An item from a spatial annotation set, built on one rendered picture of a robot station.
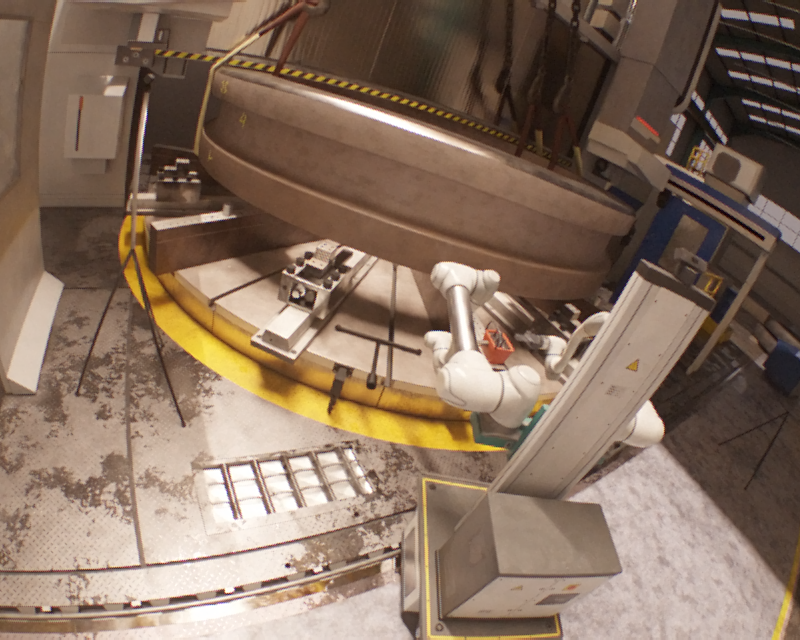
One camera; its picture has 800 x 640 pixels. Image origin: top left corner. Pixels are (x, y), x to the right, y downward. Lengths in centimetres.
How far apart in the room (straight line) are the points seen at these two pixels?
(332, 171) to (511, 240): 136
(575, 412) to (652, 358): 33
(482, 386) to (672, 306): 70
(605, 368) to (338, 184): 213
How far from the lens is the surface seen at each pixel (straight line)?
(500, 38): 644
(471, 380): 143
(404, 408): 289
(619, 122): 674
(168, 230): 311
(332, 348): 274
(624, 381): 148
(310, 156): 299
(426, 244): 274
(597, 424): 159
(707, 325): 1093
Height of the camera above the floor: 195
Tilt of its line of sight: 30 degrees down
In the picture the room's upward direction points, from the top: 21 degrees clockwise
